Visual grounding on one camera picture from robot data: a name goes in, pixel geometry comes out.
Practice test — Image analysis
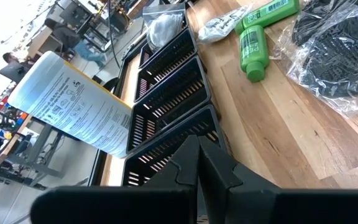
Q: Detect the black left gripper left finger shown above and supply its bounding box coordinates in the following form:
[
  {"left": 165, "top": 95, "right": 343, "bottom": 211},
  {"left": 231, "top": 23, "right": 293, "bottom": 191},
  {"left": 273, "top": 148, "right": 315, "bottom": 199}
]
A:
[{"left": 30, "top": 134, "right": 200, "bottom": 224}]

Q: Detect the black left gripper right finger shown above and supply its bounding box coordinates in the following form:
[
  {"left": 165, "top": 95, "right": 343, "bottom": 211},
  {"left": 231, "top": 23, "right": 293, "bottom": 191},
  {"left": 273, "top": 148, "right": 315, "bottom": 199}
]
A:
[{"left": 198, "top": 136, "right": 358, "bottom": 224}]

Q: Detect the black mesh item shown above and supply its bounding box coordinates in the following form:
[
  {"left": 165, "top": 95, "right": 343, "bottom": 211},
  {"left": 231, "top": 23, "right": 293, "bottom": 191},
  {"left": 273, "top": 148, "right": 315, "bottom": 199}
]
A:
[
  {"left": 291, "top": 0, "right": 358, "bottom": 46},
  {"left": 273, "top": 6, "right": 358, "bottom": 119}
]

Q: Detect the green travel bottle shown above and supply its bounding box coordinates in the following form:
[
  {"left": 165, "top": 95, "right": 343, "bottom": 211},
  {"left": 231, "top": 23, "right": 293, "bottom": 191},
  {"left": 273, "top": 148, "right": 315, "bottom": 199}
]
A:
[
  {"left": 234, "top": 0, "right": 301, "bottom": 35},
  {"left": 239, "top": 24, "right": 270, "bottom": 84}
]

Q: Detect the white puff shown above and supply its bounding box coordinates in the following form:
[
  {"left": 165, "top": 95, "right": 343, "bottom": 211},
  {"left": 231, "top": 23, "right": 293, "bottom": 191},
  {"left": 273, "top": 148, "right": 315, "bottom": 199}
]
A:
[{"left": 142, "top": 2, "right": 188, "bottom": 54}]

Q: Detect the printed white pouch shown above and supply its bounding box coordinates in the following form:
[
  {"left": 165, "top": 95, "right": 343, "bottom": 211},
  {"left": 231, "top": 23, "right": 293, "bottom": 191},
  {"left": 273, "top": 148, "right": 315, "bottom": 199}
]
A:
[{"left": 196, "top": 3, "right": 256, "bottom": 44}]

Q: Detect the black slotted plastic basket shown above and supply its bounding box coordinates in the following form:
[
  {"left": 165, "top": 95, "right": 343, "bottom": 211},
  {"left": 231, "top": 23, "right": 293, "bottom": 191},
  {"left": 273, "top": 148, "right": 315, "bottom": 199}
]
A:
[
  {"left": 137, "top": 12, "right": 190, "bottom": 69},
  {"left": 126, "top": 55, "right": 213, "bottom": 154},
  {"left": 134, "top": 27, "right": 199, "bottom": 103},
  {"left": 121, "top": 105, "right": 228, "bottom": 187}
]

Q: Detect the grey leg wooden desk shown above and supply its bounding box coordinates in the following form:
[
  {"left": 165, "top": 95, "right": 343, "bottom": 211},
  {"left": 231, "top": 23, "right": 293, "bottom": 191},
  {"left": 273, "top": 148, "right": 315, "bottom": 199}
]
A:
[{"left": 0, "top": 114, "right": 67, "bottom": 187}]

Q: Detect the white yellow wipes canister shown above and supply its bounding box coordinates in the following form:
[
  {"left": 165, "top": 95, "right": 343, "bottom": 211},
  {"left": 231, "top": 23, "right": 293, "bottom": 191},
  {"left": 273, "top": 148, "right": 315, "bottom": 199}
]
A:
[{"left": 7, "top": 50, "right": 133, "bottom": 159}]

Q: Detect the black computer monitor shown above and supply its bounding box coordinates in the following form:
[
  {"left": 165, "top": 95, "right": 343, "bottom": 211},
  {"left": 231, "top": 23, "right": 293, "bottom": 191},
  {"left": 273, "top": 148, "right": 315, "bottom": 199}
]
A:
[{"left": 0, "top": 62, "right": 30, "bottom": 84}]

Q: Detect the person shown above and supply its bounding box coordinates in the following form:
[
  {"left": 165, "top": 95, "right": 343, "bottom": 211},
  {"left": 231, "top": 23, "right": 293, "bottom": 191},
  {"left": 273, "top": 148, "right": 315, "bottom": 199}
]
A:
[
  {"left": 44, "top": 17, "right": 105, "bottom": 68},
  {"left": 1, "top": 52, "right": 21, "bottom": 65}
]

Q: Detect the black metal table frame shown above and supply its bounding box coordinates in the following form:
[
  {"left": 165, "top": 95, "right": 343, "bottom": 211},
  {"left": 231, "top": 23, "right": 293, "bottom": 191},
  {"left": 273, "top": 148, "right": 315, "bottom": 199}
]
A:
[{"left": 87, "top": 29, "right": 147, "bottom": 187}]

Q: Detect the black curved cable stub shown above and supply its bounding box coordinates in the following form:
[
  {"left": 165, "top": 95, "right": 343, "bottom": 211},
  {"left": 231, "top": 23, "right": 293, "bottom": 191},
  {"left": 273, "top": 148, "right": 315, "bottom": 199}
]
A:
[{"left": 103, "top": 77, "right": 120, "bottom": 93}]

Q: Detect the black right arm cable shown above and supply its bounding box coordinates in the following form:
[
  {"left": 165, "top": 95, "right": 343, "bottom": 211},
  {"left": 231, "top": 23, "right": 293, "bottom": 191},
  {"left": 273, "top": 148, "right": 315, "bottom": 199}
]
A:
[{"left": 106, "top": 0, "right": 122, "bottom": 68}]

